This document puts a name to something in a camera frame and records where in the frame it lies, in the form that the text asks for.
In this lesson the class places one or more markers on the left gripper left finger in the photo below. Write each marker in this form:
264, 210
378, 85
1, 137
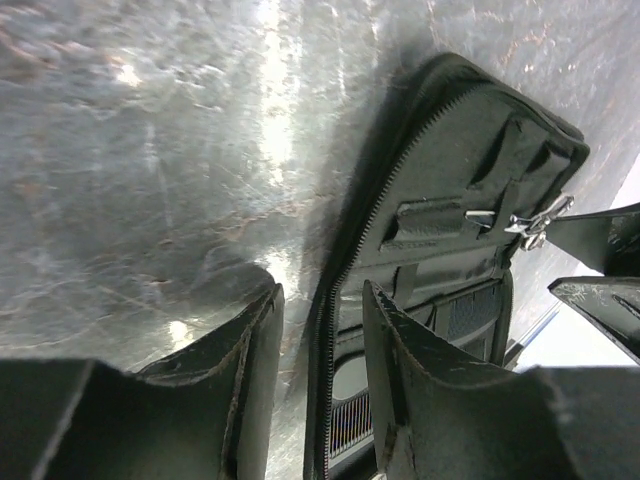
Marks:
203, 412

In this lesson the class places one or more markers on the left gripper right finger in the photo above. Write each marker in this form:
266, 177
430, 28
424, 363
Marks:
440, 413

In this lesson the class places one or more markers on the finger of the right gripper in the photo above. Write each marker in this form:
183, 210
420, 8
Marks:
610, 304
606, 241

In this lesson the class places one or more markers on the silver scissors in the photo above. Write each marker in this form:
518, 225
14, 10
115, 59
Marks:
531, 230

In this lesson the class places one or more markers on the black zipper tool case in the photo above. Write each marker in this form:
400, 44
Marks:
451, 139

